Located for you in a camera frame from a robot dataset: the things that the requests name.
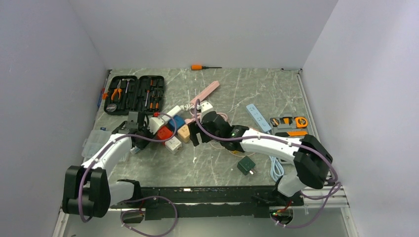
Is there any red cube adapter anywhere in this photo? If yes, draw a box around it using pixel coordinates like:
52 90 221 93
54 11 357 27
156 126 173 140

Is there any wooden beige cube adapter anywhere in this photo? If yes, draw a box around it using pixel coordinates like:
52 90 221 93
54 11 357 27
177 124 190 143

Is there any black tool case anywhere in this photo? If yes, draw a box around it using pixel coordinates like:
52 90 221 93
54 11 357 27
102 76 165 116

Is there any blue cube adapter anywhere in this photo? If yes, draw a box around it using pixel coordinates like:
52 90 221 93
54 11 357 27
173 115 185 129

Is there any pink power strip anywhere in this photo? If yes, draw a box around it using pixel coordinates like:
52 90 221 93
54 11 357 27
190 80 220 104

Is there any white cube adapter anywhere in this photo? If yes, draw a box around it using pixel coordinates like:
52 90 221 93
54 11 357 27
165 136 182 155

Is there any light blue power strip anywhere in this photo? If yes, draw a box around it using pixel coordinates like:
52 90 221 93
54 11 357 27
246 104 272 134

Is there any dark green cube adapter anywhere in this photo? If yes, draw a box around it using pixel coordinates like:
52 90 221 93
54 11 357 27
237 156 255 175

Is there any clear plastic screw box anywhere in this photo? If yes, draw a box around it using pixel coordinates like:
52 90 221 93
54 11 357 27
82 130 132 169

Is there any light blue cable with plug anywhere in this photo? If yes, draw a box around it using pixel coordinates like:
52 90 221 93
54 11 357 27
266 130 285 183

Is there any grey tool case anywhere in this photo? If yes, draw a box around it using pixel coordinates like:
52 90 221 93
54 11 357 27
269 113 315 137

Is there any white power strip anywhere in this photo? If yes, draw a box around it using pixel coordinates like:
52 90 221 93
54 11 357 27
145 106 184 145

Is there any yellow cube adapter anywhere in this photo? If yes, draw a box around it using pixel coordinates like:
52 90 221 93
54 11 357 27
229 150 240 155

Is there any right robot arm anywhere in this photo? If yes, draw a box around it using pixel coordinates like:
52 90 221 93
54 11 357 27
190 111 338 205

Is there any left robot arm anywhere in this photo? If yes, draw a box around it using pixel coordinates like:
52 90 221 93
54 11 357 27
62 112 154 222

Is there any blue red pen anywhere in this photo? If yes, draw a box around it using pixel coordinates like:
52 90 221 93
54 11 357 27
97 87 105 108

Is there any black base bar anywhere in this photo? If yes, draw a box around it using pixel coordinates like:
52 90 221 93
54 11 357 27
111 186 304 220

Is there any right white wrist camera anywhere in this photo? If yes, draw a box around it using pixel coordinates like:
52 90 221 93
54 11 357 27
198 101 214 115

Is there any orange handled screwdriver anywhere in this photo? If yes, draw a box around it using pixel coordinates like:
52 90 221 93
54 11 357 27
190 65 222 71

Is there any aluminium rail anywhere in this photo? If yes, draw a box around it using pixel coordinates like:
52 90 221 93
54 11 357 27
60 186 350 213

